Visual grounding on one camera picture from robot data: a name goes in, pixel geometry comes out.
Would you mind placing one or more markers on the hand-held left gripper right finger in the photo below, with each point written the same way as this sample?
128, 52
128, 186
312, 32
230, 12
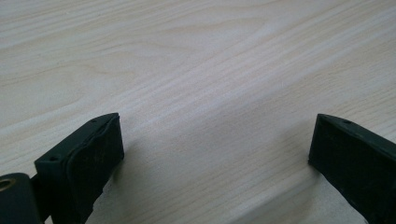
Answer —
355, 165

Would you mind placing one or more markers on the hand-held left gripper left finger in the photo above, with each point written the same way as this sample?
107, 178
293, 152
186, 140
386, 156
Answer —
81, 168

